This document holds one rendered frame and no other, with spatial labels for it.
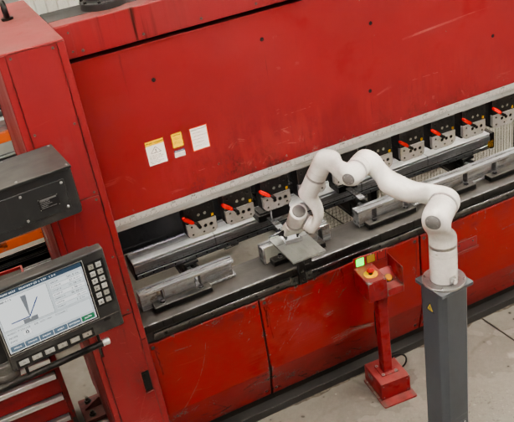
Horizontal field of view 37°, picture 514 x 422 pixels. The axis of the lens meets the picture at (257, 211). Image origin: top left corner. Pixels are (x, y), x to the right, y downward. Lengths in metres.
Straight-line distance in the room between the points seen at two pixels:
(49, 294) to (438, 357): 1.76
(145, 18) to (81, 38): 0.27
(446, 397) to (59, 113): 2.16
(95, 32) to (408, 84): 1.60
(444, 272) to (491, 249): 1.27
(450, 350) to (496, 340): 1.14
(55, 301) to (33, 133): 0.64
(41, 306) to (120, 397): 0.93
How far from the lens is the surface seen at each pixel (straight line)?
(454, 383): 3.73
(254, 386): 4.16
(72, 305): 2.96
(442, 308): 3.43
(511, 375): 4.48
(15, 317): 2.91
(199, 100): 3.39
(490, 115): 4.37
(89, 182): 3.13
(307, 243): 3.77
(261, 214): 4.02
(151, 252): 3.98
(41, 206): 2.77
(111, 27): 3.18
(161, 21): 3.23
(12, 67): 2.94
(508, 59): 4.31
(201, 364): 3.90
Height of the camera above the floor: 3.01
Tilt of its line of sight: 29 degrees down
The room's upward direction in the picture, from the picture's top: 10 degrees counter-clockwise
